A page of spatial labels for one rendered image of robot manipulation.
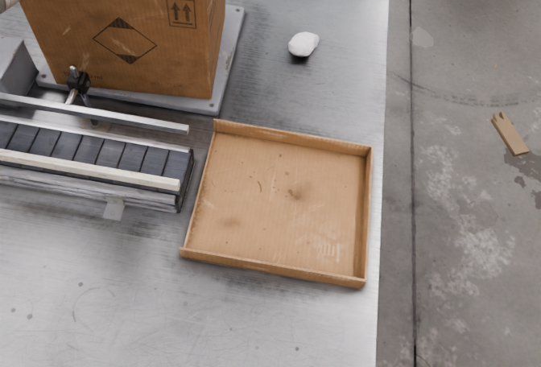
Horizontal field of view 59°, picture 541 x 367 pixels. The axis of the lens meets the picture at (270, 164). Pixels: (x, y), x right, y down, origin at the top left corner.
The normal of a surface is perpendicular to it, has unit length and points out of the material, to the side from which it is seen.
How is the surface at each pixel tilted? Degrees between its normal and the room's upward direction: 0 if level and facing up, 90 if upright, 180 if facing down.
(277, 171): 0
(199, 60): 90
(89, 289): 0
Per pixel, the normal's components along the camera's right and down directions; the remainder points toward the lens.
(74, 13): -0.07, 0.85
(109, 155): 0.08, -0.51
